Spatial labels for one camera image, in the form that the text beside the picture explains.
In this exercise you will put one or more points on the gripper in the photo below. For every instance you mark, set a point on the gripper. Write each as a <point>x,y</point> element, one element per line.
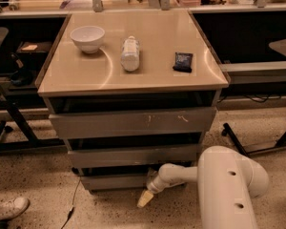
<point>155,185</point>

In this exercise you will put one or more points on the grey bottom drawer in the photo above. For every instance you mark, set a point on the grey bottom drawer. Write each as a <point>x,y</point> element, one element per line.
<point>126,181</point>

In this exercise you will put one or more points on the grey drawer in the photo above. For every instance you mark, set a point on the grey drawer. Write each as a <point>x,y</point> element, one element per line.
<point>127,123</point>
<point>133,156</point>
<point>126,181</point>

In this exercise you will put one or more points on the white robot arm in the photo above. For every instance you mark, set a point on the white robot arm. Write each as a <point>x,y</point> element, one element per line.
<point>227,181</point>

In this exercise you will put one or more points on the grey middle drawer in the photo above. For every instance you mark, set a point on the grey middle drawer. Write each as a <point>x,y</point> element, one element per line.
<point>133,156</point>

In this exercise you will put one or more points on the grey top drawer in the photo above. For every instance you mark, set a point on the grey top drawer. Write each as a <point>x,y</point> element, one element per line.
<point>127,123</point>

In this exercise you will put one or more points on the grey drawer cabinet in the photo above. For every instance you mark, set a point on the grey drawer cabinet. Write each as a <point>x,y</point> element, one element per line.
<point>129,91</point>

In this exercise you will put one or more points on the white sneaker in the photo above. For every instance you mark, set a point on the white sneaker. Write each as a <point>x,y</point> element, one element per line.
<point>13,208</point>

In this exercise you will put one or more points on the dark blue snack packet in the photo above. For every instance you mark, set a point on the dark blue snack packet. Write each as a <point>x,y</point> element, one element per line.
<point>183,62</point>

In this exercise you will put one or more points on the black wheeled stand base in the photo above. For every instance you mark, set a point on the black wheeled stand base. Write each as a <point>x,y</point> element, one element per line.
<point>254,149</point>

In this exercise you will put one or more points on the clear plastic water bottle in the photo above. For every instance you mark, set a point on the clear plastic water bottle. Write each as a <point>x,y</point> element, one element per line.
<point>130,54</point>

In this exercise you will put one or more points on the white ceramic bowl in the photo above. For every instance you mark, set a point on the white ceramic bowl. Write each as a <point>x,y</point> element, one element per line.
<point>88,39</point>

